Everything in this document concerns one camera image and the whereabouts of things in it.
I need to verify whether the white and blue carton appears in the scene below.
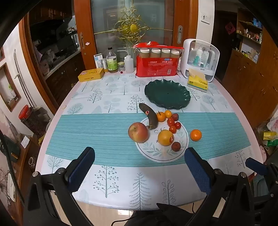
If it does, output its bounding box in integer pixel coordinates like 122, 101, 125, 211
94, 53, 103, 69

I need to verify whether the wooden picture frame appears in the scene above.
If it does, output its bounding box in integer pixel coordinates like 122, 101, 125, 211
0, 63, 22, 112

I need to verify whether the plastic bags pile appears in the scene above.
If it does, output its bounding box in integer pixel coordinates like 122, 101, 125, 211
256, 115, 278, 155

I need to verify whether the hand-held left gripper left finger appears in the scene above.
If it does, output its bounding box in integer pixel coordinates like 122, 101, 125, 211
23, 146, 96, 226

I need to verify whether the gold door ornament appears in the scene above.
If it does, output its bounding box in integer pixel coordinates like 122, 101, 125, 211
94, 6, 174, 47

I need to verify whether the yellow tin box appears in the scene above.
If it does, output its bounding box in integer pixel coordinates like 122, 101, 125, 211
78, 67, 104, 82

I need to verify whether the large orange with sticker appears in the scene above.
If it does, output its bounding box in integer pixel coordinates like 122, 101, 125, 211
157, 130, 174, 146

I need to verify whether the wooden shelf cabinet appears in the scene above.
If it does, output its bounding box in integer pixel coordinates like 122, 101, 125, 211
222, 7, 278, 122

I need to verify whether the red lidded jar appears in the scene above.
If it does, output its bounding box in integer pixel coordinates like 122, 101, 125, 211
18, 105, 47, 136

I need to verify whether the red apple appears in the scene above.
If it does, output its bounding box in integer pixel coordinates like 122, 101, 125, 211
128, 122, 149, 143

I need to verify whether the glass bottle with green label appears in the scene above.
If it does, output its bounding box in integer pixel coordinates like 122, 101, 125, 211
106, 47, 118, 73

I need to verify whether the kitchen counter with cabinets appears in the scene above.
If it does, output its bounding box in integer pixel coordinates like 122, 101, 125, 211
28, 0, 85, 107

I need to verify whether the white squeeze bottle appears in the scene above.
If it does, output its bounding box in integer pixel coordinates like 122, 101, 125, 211
117, 50, 134, 73

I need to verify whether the red pack of paper cups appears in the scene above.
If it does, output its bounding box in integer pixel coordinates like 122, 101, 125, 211
133, 41, 185, 77

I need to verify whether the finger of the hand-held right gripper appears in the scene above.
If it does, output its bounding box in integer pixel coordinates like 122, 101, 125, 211
245, 158, 271, 177

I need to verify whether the yellow tissue pack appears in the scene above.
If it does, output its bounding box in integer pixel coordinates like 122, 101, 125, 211
187, 68, 209, 93

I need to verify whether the wooden glass sliding door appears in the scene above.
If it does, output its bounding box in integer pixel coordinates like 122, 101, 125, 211
74, 0, 199, 73

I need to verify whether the red paper wall decoration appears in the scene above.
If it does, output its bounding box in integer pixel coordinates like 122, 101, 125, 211
225, 22, 237, 34

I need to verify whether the white cosmetic storage box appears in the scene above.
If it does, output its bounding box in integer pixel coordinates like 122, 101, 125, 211
180, 38, 220, 82

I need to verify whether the dark overripe banana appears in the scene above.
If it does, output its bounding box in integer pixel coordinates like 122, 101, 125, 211
139, 103, 159, 130

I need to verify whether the mandarin orange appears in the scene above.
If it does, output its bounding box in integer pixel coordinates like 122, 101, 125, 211
190, 129, 202, 142

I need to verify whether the white leaf print plate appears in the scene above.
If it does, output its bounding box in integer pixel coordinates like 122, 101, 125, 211
135, 117, 189, 163

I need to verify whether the dark green scalloped plate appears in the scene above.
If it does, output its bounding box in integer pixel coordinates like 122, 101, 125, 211
144, 79, 191, 110

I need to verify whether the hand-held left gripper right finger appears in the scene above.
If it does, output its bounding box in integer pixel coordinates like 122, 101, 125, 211
184, 147, 256, 226

